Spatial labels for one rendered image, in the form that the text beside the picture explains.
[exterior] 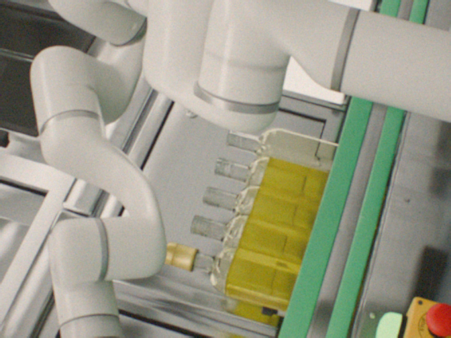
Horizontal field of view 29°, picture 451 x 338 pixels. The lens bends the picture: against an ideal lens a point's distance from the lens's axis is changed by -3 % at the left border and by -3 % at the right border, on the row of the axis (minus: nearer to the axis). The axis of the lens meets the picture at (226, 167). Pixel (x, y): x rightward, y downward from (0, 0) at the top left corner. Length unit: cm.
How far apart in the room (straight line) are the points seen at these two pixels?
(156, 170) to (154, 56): 51
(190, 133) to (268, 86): 63
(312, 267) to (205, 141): 51
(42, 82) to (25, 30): 72
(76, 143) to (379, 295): 42
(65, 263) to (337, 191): 40
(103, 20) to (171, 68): 18
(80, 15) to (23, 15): 73
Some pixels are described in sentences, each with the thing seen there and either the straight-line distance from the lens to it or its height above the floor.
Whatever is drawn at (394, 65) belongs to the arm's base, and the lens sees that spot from 92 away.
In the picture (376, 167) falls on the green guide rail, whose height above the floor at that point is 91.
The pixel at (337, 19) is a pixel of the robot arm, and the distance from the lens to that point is 93.
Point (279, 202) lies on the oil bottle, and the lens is 131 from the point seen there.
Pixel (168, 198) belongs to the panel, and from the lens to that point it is 149.
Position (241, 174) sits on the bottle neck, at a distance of 136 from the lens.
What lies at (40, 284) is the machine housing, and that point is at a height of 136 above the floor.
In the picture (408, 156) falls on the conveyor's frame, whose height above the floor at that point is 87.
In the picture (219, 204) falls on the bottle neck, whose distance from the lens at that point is 133.
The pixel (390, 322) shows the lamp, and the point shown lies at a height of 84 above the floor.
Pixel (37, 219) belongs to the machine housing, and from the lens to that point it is 151.
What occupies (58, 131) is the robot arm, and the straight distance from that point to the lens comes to 109.
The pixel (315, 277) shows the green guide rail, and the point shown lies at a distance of 112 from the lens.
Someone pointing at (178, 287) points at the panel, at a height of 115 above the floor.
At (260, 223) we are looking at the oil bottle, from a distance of 128.
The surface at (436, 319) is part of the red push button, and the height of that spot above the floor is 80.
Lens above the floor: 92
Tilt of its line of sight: 9 degrees up
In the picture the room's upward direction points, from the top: 75 degrees counter-clockwise
